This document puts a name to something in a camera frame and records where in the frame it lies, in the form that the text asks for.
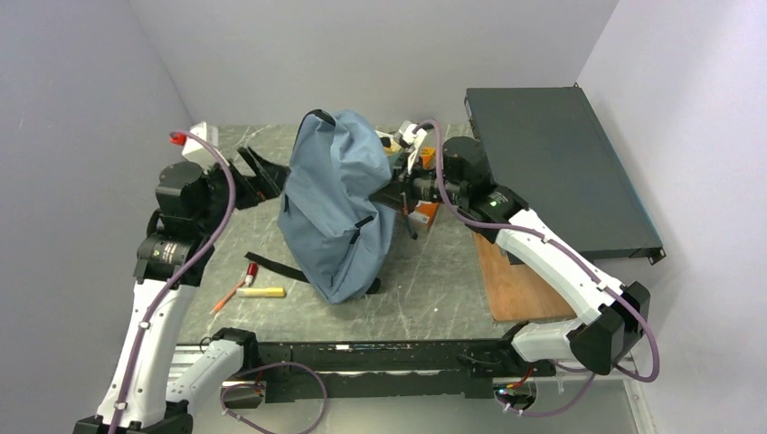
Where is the blue yellow children's book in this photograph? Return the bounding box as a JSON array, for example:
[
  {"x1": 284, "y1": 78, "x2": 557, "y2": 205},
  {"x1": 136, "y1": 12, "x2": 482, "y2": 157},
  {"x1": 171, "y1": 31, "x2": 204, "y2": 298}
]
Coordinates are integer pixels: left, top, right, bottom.
[{"x1": 419, "y1": 147, "x2": 436, "y2": 170}]

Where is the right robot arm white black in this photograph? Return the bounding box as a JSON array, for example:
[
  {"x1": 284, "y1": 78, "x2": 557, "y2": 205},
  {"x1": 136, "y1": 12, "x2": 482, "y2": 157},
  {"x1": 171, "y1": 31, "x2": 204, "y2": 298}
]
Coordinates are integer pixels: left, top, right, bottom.
[{"x1": 375, "y1": 137, "x2": 660, "y2": 382}]

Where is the blue grey backpack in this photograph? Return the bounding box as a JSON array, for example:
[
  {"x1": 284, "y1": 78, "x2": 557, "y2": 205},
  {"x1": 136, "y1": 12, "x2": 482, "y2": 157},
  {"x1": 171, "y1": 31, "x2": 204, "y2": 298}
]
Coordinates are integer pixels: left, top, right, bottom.
[{"x1": 245, "y1": 109, "x2": 397, "y2": 304}]

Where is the orange children's book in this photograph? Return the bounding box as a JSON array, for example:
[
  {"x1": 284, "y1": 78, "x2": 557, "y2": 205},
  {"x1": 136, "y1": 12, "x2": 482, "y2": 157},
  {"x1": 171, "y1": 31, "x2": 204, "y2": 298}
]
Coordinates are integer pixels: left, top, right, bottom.
[{"x1": 408, "y1": 201, "x2": 440, "y2": 230}]

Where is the yellow highlighter marker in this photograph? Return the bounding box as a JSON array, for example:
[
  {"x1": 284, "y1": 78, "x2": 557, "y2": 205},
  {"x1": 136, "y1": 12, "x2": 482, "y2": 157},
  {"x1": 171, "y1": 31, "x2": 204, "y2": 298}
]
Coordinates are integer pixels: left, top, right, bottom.
[{"x1": 236, "y1": 287, "x2": 287, "y2": 298}]

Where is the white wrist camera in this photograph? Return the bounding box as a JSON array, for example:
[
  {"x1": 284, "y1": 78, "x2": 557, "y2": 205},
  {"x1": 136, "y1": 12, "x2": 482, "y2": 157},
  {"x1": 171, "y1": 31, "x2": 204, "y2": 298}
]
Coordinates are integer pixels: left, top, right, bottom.
[
  {"x1": 167, "y1": 121, "x2": 230, "y2": 167},
  {"x1": 393, "y1": 120, "x2": 428, "y2": 174}
]

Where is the yellow small book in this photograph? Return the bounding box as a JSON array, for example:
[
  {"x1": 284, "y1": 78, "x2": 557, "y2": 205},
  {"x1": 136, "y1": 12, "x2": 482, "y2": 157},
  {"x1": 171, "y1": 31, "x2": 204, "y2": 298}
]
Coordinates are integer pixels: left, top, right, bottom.
[{"x1": 375, "y1": 130, "x2": 402, "y2": 157}]

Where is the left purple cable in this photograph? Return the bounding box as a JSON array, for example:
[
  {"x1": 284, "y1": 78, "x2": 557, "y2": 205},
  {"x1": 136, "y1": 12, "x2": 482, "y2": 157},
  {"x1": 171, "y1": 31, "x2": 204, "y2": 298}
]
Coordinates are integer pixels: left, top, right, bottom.
[{"x1": 108, "y1": 130, "x2": 237, "y2": 434}]

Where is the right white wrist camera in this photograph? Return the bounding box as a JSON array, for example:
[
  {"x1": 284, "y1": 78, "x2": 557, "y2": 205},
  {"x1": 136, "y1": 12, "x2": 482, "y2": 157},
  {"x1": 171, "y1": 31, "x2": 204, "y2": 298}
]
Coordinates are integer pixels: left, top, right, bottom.
[{"x1": 393, "y1": 120, "x2": 428, "y2": 174}]

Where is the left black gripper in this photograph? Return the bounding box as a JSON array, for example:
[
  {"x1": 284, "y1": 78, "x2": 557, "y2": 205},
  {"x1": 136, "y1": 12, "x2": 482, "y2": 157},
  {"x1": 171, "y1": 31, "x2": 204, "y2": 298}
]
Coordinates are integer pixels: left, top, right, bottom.
[{"x1": 195, "y1": 144, "x2": 289, "y2": 233}]

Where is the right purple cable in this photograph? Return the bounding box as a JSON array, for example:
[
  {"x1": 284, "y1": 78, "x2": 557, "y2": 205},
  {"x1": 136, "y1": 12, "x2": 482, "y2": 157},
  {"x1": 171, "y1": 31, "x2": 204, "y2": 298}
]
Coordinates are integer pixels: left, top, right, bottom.
[{"x1": 414, "y1": 119, "x2": 661, "y2": 420}]

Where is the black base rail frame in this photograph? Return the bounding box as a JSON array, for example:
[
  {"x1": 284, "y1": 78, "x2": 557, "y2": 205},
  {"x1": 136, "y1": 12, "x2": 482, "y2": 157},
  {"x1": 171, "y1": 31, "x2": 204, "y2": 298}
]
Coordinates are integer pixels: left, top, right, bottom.
[{"x1": 225, "y1": 338, "x2": 589, "y2": 403}]

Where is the purple cable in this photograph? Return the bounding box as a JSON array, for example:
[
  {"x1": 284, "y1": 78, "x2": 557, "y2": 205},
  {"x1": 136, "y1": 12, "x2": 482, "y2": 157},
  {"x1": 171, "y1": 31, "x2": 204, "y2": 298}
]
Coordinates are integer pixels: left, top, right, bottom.
[
  {"x1": 108, "y1": 130, "x2": 237, "y2": 434},
  {"x1": 414, "y1": 119, "x2": 661, "y2": 420}
]

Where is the brown wooden board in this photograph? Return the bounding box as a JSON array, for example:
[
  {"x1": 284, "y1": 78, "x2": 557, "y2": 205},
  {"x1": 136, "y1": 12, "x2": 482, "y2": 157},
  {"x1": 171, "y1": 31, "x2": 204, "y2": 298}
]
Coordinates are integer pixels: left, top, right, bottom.
[{"x1": 472, "y1": 233, "x2": 575, "y2": 323}]

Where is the red white glue stick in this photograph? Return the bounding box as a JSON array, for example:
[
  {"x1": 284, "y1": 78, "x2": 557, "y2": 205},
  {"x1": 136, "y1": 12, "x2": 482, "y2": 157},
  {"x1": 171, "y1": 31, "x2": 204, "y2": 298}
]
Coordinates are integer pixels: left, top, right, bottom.
[{"x1": 243, "y1": 262, "x2": 258, "y2": 287}]

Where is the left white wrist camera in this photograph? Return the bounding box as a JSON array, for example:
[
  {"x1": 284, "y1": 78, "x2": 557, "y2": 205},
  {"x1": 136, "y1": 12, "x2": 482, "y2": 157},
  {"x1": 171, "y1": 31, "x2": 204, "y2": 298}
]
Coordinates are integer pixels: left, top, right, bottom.
[{"x1": 167, "y1": 121, "x2": 230, "y2": 167}]

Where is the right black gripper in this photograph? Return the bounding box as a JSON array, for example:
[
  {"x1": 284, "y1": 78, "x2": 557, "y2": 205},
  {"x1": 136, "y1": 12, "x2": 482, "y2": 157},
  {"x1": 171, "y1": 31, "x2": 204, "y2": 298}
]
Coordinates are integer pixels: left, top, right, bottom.
[{"x1": 369, "y1": 150, "x2": 466, "y2": 216}]

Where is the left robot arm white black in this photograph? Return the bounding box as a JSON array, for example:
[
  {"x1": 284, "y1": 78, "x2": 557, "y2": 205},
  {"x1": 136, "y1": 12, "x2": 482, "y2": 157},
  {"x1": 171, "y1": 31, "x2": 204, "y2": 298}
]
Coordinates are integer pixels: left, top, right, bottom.
[{"x1": 73, "y1": 146, "x2": 289, "y2": 433}]

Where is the dark rack server box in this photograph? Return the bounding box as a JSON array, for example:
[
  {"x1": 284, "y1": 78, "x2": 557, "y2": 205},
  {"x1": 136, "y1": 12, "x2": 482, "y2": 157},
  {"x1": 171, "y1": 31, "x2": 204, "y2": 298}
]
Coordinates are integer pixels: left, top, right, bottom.
[{"x1": 464, "y1": 85, "x2": 666, "y2": 265}]

